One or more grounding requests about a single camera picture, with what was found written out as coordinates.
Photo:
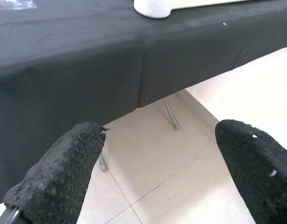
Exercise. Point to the grey metal table leg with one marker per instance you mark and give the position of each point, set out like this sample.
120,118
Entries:
177,127
103,165

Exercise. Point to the black tablecloth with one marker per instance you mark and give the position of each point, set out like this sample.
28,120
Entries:
87,70

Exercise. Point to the white plastic children table top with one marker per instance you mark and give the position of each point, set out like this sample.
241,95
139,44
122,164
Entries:
152,9

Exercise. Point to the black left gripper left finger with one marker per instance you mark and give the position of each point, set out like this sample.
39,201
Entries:
57,177

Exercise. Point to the crossed clear tape patch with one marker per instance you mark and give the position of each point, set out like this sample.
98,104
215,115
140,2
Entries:
15,4

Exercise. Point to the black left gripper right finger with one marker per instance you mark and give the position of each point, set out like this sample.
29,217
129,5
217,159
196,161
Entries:
262,177

